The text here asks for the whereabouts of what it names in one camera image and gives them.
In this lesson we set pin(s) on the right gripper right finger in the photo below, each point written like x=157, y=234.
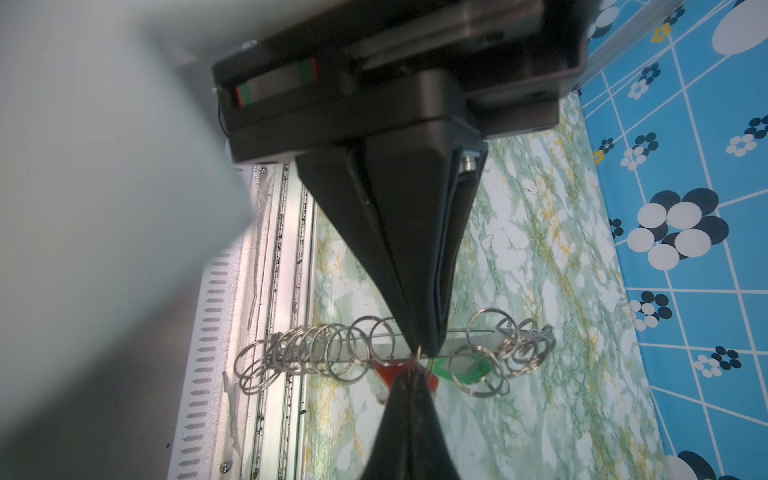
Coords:
x=429, y=455

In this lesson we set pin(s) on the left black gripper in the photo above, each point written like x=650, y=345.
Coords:
x=361, y=68

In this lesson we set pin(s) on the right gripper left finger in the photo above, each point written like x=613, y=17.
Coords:
x=390, y=457

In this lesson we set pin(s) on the green key tag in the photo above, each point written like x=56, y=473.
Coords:
x=468, y=369

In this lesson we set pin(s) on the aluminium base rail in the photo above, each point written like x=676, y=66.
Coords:
x=240, y=417

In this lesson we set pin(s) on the right aluminium corner post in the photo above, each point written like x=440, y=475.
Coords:
x=622, y=34

